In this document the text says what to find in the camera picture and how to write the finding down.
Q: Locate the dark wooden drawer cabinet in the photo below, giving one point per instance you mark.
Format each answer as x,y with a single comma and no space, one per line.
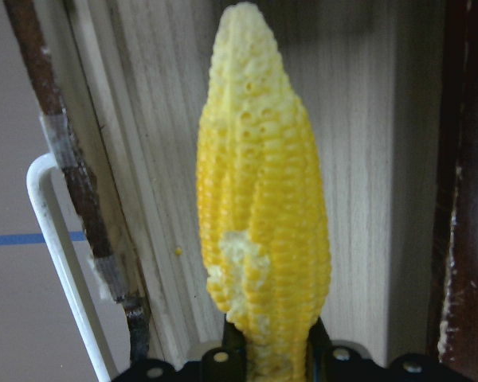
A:
452,330

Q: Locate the wooden drawer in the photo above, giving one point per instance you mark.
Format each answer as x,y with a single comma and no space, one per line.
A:
120,86

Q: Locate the yellow corn cob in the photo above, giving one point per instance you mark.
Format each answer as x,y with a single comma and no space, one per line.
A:
261,211

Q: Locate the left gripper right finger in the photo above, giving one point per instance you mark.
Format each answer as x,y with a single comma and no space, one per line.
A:
317,346

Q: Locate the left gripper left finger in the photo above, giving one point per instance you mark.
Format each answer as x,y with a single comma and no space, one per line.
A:
233,339

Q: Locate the white drawer handle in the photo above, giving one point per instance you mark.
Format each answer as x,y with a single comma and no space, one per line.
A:
47,210

